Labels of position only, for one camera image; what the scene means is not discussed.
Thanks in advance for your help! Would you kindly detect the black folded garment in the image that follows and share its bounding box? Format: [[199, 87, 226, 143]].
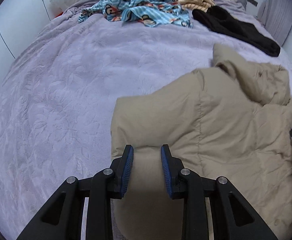
[[192, 5, 281, 57]]

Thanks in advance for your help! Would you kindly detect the blue monkey print garment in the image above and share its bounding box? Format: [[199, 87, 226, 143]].
[[79, 0, 193, 28]]

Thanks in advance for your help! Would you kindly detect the beige puffer jacket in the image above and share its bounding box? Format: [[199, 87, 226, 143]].
[[111, 44, 292, 239]]

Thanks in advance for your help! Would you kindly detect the grey curtain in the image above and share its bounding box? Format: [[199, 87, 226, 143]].
[[257, 0, 292, 46]]

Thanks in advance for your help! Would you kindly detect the white wardrobe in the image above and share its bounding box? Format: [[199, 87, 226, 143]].
[[0, 0, 50, 87]]

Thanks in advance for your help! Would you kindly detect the lavender plush bedspread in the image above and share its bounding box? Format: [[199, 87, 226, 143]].
[[0, 0, 292, 239]]

